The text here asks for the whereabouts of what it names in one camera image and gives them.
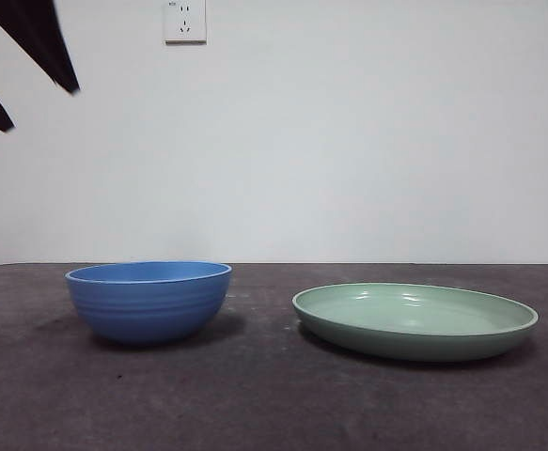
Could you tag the blue ribbed bowl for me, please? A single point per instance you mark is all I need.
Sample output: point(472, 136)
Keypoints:
point(147, 310)

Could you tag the green round plate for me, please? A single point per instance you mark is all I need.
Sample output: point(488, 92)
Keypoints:
point(410, 340)

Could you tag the white wall socket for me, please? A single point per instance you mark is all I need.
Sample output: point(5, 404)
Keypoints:
point(186, 33)

